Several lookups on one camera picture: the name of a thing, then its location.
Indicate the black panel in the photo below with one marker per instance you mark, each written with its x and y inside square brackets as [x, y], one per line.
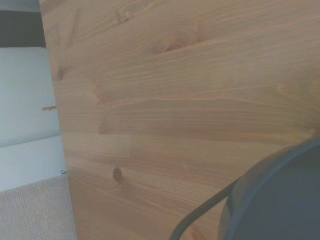
[20, 28]

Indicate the blue-grey plastic bowl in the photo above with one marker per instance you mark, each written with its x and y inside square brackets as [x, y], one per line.
[280, 200]

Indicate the small metal hook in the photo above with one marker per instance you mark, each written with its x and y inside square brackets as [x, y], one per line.
[64, 172]

